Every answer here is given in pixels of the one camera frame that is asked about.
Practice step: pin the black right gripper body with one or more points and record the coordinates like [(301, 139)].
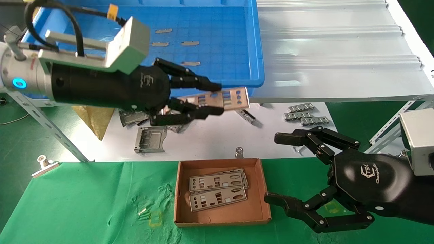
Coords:
[(373, 179)]

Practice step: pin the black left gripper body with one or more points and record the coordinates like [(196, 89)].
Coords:
[(108, 88)]

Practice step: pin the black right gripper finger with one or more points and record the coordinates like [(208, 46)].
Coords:
[(289, 204), (292, 139)]

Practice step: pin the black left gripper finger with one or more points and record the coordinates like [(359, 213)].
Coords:
[(190, 113), (190, 80)]

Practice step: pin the silver metal IO shield plate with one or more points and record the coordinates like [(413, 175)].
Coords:
[(193, 184), (237, 196), (246, 179), (234, 98)]

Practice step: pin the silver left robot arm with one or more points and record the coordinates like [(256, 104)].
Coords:
[(32, 78)]

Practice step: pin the blue plastic tray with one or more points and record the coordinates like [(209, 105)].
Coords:
[(223, 51)]

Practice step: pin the shallow brown cardboard box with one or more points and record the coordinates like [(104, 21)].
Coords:
[(223, 217)]

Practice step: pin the torn beige tape piece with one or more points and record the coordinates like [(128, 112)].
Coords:
[(163, 31), (160, 44), (191, 63), (190, 43)]

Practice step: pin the white paper sheet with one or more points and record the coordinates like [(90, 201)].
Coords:
[(210, 139)]

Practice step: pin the yellow woven bag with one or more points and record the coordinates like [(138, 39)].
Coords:
[(96, 120)]

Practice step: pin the small silver binder clip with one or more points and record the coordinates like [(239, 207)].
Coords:
[(402, 154), (239, 153)]

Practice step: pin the stamped grey metal plate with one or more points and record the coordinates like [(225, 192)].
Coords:
[(151, 139)]

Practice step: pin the perforated white angle steel bar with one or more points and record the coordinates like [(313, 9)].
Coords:
[(390, 128)]

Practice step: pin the perforated grey angle steel bar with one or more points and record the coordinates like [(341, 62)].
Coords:
[(44, 120)]

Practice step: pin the white corrugated shelf panel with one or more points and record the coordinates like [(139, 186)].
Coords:
[(322, 51)]

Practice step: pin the green cloth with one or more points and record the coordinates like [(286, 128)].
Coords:
[(101, 196)]

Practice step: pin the tiny silver metal scrap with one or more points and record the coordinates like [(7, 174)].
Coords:
[(142, 211)]

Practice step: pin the serrated metal bracket strip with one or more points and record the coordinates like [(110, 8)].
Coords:
[(297, 116), (301, 107), (315, 121)]

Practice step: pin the flat grey metal bracket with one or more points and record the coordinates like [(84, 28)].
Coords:
[(130, 118)]

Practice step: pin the narrow grey metal bracket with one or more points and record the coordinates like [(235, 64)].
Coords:
[(247, 116)]

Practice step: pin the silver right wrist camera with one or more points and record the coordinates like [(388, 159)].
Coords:
[(420, 139)]

